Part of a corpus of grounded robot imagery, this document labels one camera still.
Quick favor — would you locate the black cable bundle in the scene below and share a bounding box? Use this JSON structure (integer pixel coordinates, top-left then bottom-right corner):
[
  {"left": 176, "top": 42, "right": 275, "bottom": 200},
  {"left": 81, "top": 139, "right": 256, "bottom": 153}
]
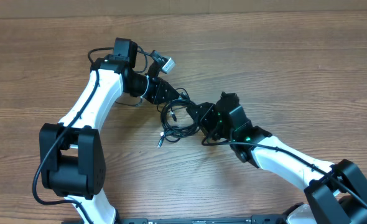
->
[{"left": 156, "top": 87, "right": 203, "bottom": 148}]

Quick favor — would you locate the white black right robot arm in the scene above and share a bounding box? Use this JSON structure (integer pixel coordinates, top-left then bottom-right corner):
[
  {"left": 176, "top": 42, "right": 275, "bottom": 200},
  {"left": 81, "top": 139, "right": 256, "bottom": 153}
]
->
[{"left": 187, "top": 93, "right": 367, "bottom": 223}]

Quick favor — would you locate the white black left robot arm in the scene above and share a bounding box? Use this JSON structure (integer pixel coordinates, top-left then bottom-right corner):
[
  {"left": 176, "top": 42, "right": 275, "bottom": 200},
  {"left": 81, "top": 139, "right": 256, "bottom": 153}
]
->
[{"left": 32, "top": 38, "right": 180, "bottom": 223}]

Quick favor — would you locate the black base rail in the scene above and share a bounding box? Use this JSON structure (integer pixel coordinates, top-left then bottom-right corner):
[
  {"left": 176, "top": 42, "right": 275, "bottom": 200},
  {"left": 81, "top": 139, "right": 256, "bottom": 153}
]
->
[{"left": 115, "top": 214, "right": 287, "bottom": 224}]

